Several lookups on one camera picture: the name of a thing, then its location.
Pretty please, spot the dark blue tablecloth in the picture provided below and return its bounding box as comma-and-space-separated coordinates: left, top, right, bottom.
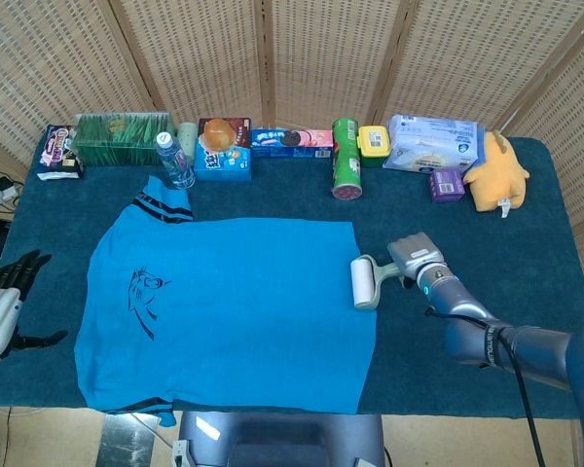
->
0, 128, 584, 420

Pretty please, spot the green chips can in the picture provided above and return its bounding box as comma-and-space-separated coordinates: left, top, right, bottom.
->
330, 118, 363, 200

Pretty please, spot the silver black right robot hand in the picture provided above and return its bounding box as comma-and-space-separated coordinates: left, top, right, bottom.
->
386, 232, 450, 289

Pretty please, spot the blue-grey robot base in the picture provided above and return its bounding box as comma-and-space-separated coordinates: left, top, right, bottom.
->
172, 411, 386, 467

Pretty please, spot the pale green roll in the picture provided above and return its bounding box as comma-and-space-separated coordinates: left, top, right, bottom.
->
176, 121, 200, 162

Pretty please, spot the white blue wipes pack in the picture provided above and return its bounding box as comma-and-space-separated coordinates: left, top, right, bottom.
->
382, 114, 488, 175

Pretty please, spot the blue t-shirt with cat print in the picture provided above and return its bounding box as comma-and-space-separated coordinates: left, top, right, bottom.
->
74, 175, 382, 429

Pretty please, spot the woven wooden folding screen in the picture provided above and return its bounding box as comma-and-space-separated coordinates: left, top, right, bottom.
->
0, 0, 584, 278

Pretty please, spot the purple snack bag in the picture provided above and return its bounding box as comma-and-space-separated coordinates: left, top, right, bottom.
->
36, 124, 87, 182

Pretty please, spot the white lint roller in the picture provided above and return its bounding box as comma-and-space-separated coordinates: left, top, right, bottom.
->
349, 253, 402, 310

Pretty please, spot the yellow-lidded green box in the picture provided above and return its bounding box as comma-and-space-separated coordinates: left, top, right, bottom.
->
357, 125, 393, 168

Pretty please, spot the shiny metal plate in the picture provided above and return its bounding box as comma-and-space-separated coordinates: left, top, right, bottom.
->
95, 413, 158, 467

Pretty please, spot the yellow plush toy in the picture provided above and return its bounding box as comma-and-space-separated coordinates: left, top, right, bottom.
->
461, 129, 530, 218

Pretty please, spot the blue box with bun picture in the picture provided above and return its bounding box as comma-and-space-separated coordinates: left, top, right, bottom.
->
193, 117, 253, 183

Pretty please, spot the blue pink cookie box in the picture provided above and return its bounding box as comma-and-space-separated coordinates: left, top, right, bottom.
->
249, 127, 335, 160

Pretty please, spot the small purple box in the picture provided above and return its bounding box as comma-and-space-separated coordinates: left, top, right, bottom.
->
428, 167, 466, 203

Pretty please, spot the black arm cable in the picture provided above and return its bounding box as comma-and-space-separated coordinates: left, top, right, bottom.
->
423, 306, 549, 467

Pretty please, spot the green grass-print box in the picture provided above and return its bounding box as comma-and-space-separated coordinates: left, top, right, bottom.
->
72, 111, 176, 167

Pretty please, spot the clear plastic water bottle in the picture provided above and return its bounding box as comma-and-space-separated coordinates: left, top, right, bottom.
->
155, 130, 197, 190

